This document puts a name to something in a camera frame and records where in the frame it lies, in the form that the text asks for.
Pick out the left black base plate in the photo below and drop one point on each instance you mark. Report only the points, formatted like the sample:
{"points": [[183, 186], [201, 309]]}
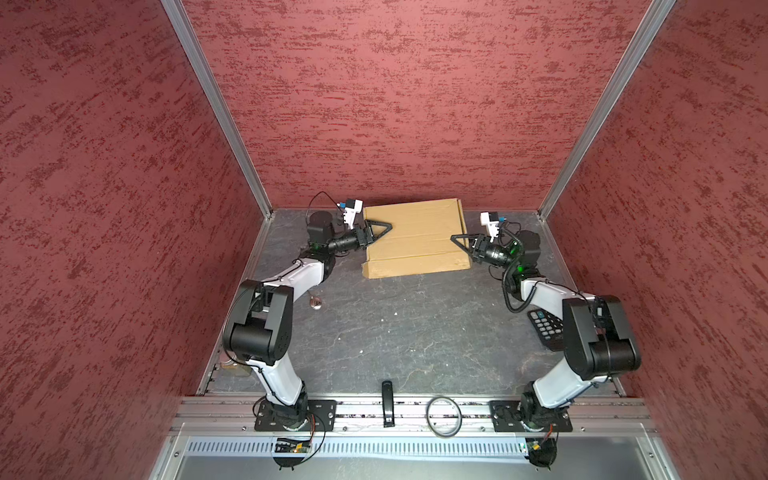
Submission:
{"points": [[320, 415]]}

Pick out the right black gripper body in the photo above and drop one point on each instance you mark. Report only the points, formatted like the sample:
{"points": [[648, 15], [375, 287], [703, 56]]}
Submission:
{"points": [[491, 253]]}

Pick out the right circuit board connector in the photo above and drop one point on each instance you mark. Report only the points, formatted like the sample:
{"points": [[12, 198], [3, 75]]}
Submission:
{"points": [[542, 453]]}

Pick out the black calculator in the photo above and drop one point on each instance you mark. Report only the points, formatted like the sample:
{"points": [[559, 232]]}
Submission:
{"points": [[549, 329]]}

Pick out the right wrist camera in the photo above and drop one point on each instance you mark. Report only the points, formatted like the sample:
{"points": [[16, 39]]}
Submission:
{"points": [[491, 222]]}

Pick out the aluminium corner post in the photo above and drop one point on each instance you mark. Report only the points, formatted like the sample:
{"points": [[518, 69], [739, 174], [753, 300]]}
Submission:
{"points": [[646, 31], [188, 39]]}

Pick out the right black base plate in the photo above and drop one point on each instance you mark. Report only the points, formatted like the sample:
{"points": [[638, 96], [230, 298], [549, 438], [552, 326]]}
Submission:
{"points": [[507, 416]]}

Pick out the white perforated cable duct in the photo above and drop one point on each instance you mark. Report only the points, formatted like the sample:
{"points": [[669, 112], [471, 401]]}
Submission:
{"points": [[483, 449]]}

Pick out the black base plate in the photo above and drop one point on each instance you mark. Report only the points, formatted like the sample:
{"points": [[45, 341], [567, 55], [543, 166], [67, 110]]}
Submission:
{"points": [[320, 415], [507, 416]]}

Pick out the aluminium frame rail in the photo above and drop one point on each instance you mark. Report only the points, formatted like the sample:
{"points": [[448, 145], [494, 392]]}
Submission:
{"points": [[415, 415]]}

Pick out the circuit board connector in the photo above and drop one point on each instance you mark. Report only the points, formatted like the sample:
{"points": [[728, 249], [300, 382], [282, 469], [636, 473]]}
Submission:
{"points": [[289, 453], [542, 453]]}

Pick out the black handle bar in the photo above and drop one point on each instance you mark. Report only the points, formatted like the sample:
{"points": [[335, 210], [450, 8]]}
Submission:
{"points": [[388, 404]]}

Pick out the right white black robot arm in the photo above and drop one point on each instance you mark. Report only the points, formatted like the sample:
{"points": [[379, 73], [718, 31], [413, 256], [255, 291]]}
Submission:
{"points": [[597, 339]]}

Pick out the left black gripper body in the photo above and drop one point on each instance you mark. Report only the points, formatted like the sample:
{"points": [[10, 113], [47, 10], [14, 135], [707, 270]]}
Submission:
{"points": [[348, 243]]}

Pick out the brown cardboard box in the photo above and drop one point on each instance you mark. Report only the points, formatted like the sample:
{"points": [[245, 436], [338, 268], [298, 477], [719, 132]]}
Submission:
{"points": [[419, 241]]}

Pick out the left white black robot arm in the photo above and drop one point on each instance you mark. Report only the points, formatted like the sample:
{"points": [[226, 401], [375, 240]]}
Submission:
{"points": [[259, 328]]}

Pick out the left aluminium corner post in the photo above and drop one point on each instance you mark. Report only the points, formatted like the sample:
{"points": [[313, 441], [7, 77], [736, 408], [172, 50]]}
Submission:
{"points": [[188, 39]]}

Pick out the left circuit board connector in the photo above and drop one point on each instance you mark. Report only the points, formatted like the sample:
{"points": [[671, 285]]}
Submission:
{"points": [[289, 453]]}

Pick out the right aluminium corner post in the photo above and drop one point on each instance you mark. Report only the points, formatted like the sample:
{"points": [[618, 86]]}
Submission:
{"points": [[646, 31]]}

